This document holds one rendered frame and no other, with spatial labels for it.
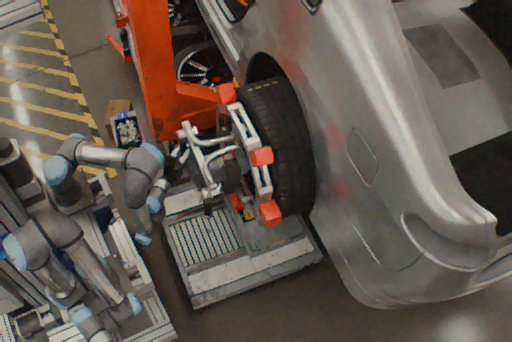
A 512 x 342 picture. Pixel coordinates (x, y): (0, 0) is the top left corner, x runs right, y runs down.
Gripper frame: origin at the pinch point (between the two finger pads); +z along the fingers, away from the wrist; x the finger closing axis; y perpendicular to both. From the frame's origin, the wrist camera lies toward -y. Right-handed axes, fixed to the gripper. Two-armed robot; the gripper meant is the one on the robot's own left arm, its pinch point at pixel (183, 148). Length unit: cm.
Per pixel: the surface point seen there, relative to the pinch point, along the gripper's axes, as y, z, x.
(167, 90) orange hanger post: -9.9, 22.8, -20.3
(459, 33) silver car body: -23, 127, 115
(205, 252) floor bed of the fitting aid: 77, -16, 16
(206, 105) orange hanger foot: 12.9, 39.2, -6.9
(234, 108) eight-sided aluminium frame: -29.2, 10.4, 21.8
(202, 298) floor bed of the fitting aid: 75, -44, 27
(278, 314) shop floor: 83, -33, 70
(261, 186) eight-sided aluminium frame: -15.9, -13.7, 45.0
